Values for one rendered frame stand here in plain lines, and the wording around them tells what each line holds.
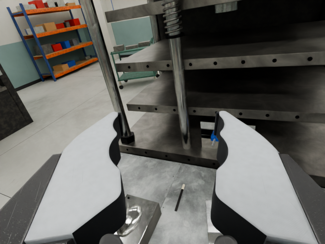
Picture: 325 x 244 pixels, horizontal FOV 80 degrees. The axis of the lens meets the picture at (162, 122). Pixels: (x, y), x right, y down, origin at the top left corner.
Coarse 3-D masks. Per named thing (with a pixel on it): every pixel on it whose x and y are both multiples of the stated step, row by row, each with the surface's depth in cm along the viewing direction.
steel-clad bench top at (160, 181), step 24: (120, 168) 107; (144, 168) 104; (168, 168) 101; (192, 168) 98; (144, 192) 90; (168, 192) 88; (192, 192) 86; (168, 216) 78; (192, 216) 76; (168, 240) 70; (192, 240) 69
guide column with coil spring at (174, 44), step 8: (176, 0) 78; (176, 8) 79; (168, 16) 80; (176, 16) 80; (168, 24) 82; (176, 32) 83; (176, 40) 84; (176, 48) 86; (176, 56) 88; (176, 64) 90; (176, 72) 92; (184, 72) 93; (176, 80) 94; (184, 80) 94; (176, 88) 96; (184, 88) 96; (176, 96) 100; (184, 96) 98; (184, 104) 100; (184, 112) 102; (184, 120) 104; (184, 128) 107; (184, 136) 110; (184, 144) 113
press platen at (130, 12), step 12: (180, 0) 82; (192, 0) 80; (204, 0) 79; (216, 0) 77; (228, 0) 76; (108, 12) 98; (120, 12) 95; (132, 12) 93; (144, 12) 91; (156, 12) 89
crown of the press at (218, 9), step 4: (216, 4) 99; (220, 4) 97; (224, 4) 96; (228, 4) 96; (232, 4) 96; (236, 4) 97; (216, 8) 100; (220, 8) 98; (224, 8) 97; (228, 8) 97; (232, 8) 97; (236, 8) 98; (216, 12) 101; (220, 12) 99
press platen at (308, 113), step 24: (168, 72) 164; (192, 72) 154; (216, 72) 145; (240, 72) 137; (264, 72) 130; (288, 72) 123; (312, 72) 117; (144, 96) 127; (168, 96) 120; (192, 96) 115; (216, 96) 110; (240, 96) 105; (264, 96) 101; (288, 96) 97; (312, 96) 93; (288, 120) 87; (312, 120) 83
